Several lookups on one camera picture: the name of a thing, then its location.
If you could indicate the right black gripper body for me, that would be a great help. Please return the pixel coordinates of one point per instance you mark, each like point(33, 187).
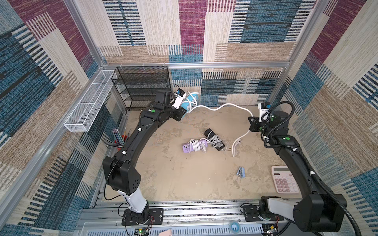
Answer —
point(254, 124)

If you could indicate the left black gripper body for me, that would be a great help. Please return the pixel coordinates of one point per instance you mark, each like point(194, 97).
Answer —
point(176, 114)

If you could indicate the teal power strip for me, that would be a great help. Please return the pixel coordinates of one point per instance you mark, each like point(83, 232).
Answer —
point(190, 101)

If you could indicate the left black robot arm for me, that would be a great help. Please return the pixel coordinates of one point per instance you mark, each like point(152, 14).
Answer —
point(119, 170)

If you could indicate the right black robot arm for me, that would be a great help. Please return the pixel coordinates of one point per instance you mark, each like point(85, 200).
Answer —
point(320, 209)

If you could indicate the purple power strip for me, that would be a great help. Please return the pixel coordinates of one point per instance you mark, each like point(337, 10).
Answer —
point(195, 145)

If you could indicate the black power strip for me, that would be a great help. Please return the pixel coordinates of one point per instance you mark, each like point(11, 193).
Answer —
point(214, 140)

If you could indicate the blue binder clip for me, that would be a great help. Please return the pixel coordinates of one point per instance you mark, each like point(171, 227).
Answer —
point(241, 172)

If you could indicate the pens in red cup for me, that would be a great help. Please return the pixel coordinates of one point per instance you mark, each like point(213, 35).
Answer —
point(117, 138)

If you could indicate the pink white calculator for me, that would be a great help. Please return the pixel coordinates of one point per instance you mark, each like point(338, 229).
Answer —
point(284, 181)

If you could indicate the red pen cup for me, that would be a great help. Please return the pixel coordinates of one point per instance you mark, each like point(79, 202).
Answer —
point(122, 141)

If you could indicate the blue round sticker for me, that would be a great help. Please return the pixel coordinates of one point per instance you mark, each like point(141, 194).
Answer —
point(234, 227)

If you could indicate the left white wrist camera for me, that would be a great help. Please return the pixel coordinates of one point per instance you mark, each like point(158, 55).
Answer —
point(180, 95)

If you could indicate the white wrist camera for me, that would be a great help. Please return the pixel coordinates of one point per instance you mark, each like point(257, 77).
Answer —
point(264, 111)
point(180, 95)

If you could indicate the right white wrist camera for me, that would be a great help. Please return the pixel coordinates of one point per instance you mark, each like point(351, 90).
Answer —
point(264, 111)

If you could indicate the black wire shelf rack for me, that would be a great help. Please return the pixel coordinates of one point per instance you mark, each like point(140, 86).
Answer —
point(138, 85)

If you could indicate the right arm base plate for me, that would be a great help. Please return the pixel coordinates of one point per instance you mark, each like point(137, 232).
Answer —
point(252, 213)

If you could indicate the aluminium front rail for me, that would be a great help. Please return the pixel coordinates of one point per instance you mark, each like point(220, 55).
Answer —
point(181, 218)

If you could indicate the white mesh wall basket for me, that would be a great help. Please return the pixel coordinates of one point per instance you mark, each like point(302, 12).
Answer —
point(87, 109)

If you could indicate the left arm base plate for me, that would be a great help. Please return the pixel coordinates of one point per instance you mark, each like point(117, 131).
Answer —
point(152, 216)

